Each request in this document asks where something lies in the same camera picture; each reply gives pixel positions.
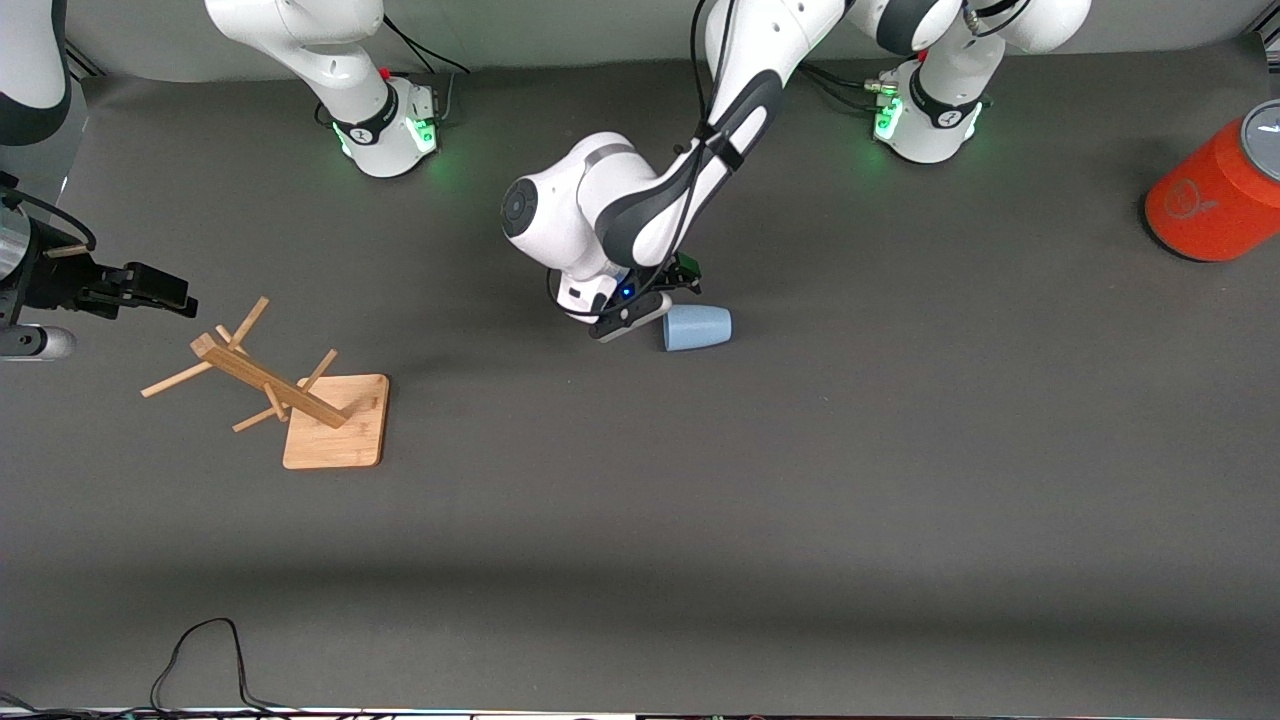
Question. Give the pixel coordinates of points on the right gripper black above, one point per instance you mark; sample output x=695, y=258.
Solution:
x=52, y=281

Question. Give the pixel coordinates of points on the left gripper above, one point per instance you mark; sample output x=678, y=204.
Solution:
x=678, y=273

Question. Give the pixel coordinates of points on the light blue cup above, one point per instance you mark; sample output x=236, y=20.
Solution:
x=697, y=328

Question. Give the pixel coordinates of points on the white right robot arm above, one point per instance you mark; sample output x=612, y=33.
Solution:
x=340, y=60

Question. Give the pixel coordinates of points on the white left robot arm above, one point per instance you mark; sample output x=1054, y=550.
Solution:
x=620, y=200

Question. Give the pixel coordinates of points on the wooden mug tree stand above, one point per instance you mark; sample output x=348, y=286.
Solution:
x=335, y=440

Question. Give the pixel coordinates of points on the orange can with grey lid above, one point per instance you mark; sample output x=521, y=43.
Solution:
x=1210, y=200

